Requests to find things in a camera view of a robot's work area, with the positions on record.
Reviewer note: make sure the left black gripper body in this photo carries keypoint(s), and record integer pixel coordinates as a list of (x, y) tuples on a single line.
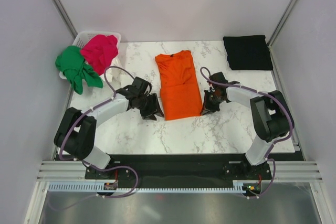
[(147, 105)]

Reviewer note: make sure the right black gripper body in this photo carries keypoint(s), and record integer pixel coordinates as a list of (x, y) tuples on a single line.
[(213, 103)]

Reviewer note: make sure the orange t shirt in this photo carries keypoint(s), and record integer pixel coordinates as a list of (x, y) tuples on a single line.
[(179, 90)]

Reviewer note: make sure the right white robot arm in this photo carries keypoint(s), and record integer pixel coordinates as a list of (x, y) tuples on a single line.
[(271, 117)]

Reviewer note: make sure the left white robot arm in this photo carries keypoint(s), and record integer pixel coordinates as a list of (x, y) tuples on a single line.
[(77, 130)]

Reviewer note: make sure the white t shirt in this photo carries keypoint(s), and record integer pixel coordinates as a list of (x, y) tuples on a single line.
[(112, 73)]

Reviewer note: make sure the folded black t shirt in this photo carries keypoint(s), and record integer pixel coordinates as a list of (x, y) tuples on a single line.
[(248, 53)]

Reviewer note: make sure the red t shirt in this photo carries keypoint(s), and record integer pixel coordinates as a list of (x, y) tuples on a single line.
[(100, 51)]

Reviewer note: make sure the green t shirt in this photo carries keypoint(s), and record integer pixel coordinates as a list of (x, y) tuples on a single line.
[(74, 67)]

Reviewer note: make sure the white laundry basket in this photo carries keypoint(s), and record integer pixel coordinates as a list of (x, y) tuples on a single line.
[(85, 36)]

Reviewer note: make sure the white slotted cable duct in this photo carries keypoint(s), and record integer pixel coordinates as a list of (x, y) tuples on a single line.
[(100, 187)]

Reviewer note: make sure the aluminium frame rail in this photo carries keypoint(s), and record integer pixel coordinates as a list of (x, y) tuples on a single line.
[(285, 171)]

